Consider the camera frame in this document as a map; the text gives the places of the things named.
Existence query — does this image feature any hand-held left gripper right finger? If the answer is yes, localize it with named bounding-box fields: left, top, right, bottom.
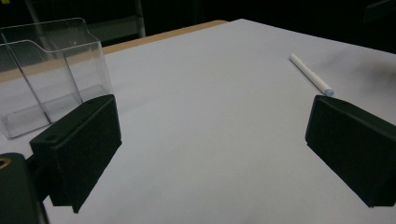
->
left=304, top=94, right=396, bottom=208

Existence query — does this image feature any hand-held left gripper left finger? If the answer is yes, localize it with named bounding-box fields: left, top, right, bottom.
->
left=29, top=94, right=122, bottom=215

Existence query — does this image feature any clear plastic holder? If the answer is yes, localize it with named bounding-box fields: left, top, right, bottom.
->
left=0, top=17, right=114, bottom=140

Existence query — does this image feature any white pen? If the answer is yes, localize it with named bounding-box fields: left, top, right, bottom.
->
left=289, top=52, right=335, bottom=97

